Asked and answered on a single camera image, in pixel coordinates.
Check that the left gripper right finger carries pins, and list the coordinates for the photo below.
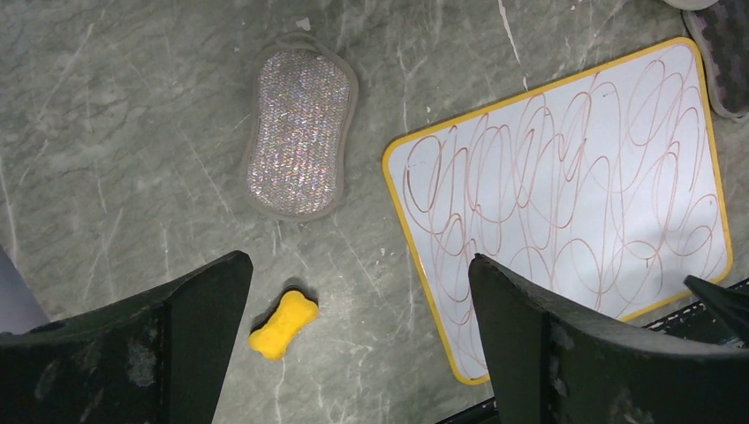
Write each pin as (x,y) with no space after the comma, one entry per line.
(552,360)

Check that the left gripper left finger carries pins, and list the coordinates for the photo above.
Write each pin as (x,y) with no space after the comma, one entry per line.
(159,356)

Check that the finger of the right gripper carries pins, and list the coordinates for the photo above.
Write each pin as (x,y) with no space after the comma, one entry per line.
(722,301)

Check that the yellow framed whiteboard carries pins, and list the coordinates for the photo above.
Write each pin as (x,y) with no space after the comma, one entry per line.
(603,187)

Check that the dark brown scrubbing pad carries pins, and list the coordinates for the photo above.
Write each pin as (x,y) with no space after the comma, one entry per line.
(720,32)

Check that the grey mesh scrubbing pad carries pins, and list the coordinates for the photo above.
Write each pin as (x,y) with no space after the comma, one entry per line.
(690,5)

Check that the yellow bone shaped sponge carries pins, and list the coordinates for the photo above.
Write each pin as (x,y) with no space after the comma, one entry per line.
(293,311)

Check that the grey scrubbing pad left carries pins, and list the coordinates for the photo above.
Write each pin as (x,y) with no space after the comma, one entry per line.
(303,100)

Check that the black aluminium base frame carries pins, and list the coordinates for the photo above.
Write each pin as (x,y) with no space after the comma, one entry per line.
(693,322)

